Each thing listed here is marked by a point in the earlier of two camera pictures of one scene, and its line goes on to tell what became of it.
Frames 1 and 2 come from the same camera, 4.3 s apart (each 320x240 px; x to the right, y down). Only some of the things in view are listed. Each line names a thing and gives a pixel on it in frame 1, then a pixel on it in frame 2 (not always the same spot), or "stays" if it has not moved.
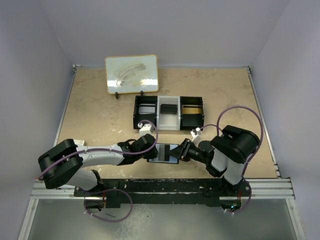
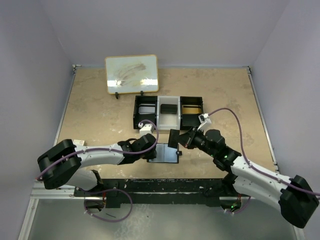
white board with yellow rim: [132, 74] stays
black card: [167, 150] → [173, 138]
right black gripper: [182, 150] → [186, 139]
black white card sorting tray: [171, 113] stays
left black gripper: [152, 154] stays
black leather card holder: [160, 157] stays
